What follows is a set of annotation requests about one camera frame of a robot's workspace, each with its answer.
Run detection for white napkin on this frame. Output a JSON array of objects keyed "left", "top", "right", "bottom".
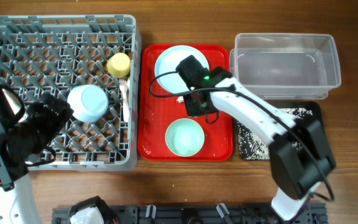
[{"left": 177, "top": 96, "right": 184, "bottom": 103}]

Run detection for green bowl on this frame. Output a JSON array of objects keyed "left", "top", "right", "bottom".
[{"left": 165, "top": 118, "right": 205, "bottom": 157}]

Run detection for rice and food scraps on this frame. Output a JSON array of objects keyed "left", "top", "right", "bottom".
[{"left": 237, "top": 108, "right": 313, "bottom": 161}]

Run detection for white plastic spoon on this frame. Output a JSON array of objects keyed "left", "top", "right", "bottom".
[{"left": 127, "top": 76, "right": 131, "bottom": 94}]

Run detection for white plastic fork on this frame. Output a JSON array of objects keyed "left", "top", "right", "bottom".
[{"left": 119, "top": 78, "right": 129, "bottom": 123}]

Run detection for yellow plastic cup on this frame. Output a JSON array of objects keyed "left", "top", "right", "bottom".
[{"left": 106, "top": 53, "right": 131, "bottom": 78}]

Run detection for light blue small bowl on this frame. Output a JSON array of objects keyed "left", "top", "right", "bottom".
[{"left": 67, "top": 85, "right": 109, "bottom": 123}]

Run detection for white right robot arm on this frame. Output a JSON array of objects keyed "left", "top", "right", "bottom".
[{"left": 177, "top": 67, "right": 336, "bottom": 222}]

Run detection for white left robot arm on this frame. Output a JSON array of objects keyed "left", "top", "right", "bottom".
[{"left": 0, "top": 85, "right": 73, "bottom": 223}]

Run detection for black waste tray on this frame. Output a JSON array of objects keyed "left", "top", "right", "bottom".
[{"left": 236, "top": 101, "right": 323, "bottom": 161}]

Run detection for grey dishwasher rack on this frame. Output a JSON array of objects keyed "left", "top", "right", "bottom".
[{"left": 0, "top": 14, "right": 142, "bottom": 172}]

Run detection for red plastic tray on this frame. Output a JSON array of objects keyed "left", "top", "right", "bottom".
[{"left": 137, "top": 44, "right": 234, "bottom": 162}]

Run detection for light blue plate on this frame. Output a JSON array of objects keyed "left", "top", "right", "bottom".
[{"left": 154, "top": 45, "right": 209, "bottom": 93}]

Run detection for clear plastic bin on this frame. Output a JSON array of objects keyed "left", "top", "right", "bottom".
[{"left": 230, "top": 33, "right": 342, "bottom": 100}]

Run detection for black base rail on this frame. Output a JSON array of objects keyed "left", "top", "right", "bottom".
[{"left": 51, "top": 195, "right": 328, "bottom": 224}]

